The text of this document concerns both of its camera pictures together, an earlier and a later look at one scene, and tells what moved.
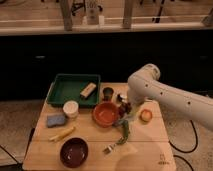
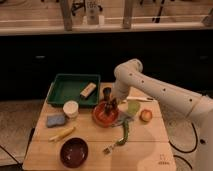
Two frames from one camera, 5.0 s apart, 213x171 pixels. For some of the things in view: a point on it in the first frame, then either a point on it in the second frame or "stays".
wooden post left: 67,14 stays
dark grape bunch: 124,108 → 110,105
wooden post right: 127,16 stays
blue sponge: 53,120 stays
